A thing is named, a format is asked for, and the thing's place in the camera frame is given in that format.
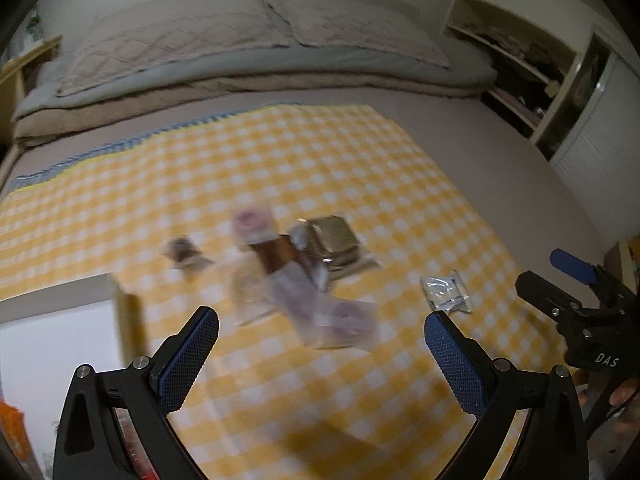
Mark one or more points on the shallow white cardboard box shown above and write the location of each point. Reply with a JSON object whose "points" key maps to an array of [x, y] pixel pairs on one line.
{"points": [[60, 340]]}

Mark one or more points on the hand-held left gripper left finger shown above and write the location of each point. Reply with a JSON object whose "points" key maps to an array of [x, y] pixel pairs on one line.
{"points": [[187, 360]]}

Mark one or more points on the long wooden shelf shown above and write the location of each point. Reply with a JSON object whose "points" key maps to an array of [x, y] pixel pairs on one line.
{"points": [[25, 65]]}

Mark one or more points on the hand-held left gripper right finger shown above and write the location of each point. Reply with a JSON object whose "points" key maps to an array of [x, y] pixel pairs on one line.
{"points": [[452, 360]]}

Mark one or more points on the white sliding door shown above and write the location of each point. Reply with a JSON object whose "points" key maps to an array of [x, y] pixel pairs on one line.
{"points": [[600, 145]]}

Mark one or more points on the blue striped cloth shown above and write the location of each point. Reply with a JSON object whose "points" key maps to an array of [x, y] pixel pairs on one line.
{"points": [[150, 132]]}

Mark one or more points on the beige folded blanket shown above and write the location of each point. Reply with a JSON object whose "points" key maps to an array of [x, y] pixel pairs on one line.
{"points": [[250, 92]]}

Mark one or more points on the quilted beige pillow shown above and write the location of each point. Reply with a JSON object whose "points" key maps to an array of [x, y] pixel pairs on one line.
{"points": [[170, 45], [360, 30]]}

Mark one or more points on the chocolate donut clear packet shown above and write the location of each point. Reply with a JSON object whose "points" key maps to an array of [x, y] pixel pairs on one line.
{"points": [[182, 254]]}

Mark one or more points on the person's right hand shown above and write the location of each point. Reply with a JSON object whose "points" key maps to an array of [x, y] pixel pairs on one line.
{"points": [[624, 400]]}

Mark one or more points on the yellow checkered cloth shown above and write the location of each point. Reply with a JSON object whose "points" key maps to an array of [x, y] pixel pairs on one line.
{"points": [[325, 170]]}

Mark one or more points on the brown snack wrapper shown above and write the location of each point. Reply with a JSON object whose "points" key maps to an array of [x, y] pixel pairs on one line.
{"points": [[275, 255]]}

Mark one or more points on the white open shelf unit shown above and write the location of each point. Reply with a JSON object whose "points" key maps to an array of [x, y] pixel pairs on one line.
{"points": [[525, 75]]}

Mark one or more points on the orange snack packet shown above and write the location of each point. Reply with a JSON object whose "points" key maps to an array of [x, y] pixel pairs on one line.
{"points": [[10, 430]]}

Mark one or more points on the silver foil cake packet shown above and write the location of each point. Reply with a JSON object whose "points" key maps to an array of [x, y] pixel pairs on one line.
{"points": [[332, 242]]}

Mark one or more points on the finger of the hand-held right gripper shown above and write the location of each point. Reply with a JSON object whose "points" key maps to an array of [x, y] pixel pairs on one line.
{"points": [[547, 292], [572, 265]]}

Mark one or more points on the small clear packet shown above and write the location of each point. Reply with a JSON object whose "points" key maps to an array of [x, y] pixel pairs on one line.
{"points": [[447, 292]]}

